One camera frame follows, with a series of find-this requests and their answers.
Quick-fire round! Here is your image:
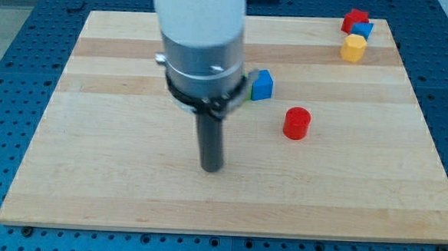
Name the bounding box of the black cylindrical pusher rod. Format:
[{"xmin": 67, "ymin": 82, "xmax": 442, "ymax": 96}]
[{"xmin": 196, "ymin": 114, "xmax": 224, "ymax": 173}]

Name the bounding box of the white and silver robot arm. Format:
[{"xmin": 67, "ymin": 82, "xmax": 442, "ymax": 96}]
[{"xmin": 153, "ymin": 0, "xmax": 251, "ymax": 172}]

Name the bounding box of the green block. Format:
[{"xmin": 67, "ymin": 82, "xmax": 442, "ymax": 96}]
[{"xmin": 244, "ymin": 74, "xmax": 252, "ymax": 101}]

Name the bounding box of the blue cube block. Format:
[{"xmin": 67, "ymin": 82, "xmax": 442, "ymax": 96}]
[{"xmin": 251, "ymin": 69, "xmax": 274, "ymax": 101}]

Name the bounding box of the red cylinder block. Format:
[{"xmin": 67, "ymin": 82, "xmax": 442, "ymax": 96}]
[{"xmin": 283, "ymin": 107, "xmax": 311, "ymax": 140}]

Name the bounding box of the wooden board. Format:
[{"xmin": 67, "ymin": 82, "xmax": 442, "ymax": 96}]
[{"xmin": 0, "ymin": 11, "xmax": 448, "ymax": 244}]

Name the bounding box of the yellow hexagon block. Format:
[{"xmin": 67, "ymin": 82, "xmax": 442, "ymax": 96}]
[{"xmin": 340, "ymin": 34, "xmax": 367, "ymax": 62}]

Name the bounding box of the blue block near star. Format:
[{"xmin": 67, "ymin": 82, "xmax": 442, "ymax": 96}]
[{"xmin": 351, "ymin": 22, "xmax": 374, "ymax": 41}]

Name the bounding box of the red star block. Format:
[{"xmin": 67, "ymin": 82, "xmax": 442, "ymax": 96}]
[{"xmin": 341, "ymin": 8, "xmax": 369, "ymax": 34}]

